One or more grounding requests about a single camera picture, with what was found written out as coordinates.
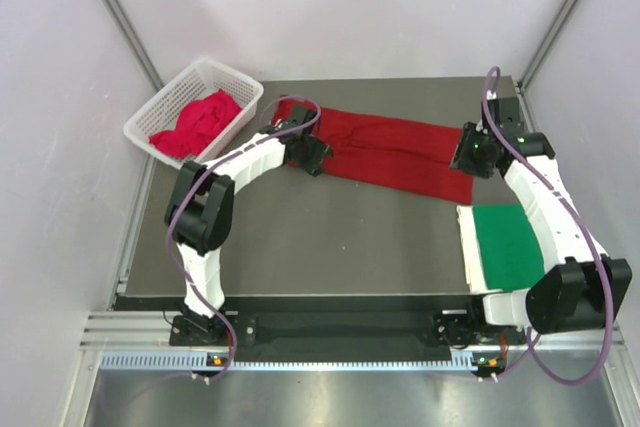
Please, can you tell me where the pink red t shirt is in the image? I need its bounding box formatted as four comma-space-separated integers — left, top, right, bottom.
149, 89, 242, 159

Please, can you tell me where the white plastic basket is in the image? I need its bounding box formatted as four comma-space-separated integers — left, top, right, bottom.
123, 57, 264, 169

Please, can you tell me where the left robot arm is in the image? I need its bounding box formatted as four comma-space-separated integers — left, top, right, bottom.
164, 104, 333, 345

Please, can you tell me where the folded green t shirt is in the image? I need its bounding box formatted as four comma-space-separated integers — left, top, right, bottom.
472, 203, 545, 291

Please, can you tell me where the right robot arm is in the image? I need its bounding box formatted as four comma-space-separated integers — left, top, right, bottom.
451, 93, 632, 343

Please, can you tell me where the folded white t shirt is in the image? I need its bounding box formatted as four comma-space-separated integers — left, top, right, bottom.
456, 205, 499, 294

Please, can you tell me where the grey slotted cable duct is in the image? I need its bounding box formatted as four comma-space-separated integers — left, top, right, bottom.
100, 351, 478, 372

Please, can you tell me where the dark red t shirt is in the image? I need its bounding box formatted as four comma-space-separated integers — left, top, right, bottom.
272, 94, 475, 207

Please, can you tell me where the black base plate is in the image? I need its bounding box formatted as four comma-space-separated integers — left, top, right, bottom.
114, 294, 525, 363

